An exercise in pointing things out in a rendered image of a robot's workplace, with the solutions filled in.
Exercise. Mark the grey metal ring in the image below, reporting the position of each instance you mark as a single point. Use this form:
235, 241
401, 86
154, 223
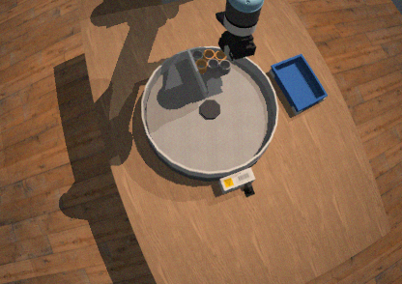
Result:
213, 61
224, 63
197, 53

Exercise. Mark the bronze bushing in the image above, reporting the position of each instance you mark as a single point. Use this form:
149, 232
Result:
220, 54
203, 63
208, 52

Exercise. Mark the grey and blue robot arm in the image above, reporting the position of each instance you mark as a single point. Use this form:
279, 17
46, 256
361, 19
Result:
240, 16

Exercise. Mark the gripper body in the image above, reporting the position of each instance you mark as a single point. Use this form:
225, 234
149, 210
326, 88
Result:
243, 46

